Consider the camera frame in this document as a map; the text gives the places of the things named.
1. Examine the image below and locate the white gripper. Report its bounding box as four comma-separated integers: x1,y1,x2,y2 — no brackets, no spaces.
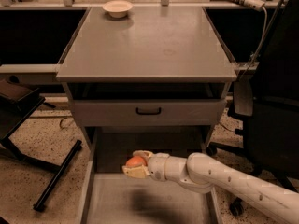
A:
122,150,170,181

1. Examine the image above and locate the orange fruit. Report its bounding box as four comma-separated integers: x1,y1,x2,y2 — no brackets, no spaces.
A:
126,156,147,167

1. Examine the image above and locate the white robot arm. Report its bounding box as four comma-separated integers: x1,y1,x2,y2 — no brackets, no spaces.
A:
122,150,299,224

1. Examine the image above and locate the open grey lower drawer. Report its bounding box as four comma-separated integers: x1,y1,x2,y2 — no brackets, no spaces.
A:
76,127,222,224

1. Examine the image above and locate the grey upper drawer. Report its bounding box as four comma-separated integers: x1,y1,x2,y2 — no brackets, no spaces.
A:
70,100,226,127

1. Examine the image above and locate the grey drawer cabinet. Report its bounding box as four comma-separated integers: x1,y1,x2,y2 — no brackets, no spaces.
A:
57,5,237,149

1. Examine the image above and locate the black stand on left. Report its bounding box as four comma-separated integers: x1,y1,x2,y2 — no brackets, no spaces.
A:
0,77,83,213

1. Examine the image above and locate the black office chair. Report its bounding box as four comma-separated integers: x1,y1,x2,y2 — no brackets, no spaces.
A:
210,0,299,215

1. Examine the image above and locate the white bowl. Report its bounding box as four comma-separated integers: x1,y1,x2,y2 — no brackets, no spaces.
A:
103,0,133,19

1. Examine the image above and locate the black drawer handle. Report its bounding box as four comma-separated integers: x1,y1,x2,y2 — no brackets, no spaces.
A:
135,107,162,116

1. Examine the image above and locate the white cable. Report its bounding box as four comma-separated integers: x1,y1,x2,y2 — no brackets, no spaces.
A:
237,7,269,79

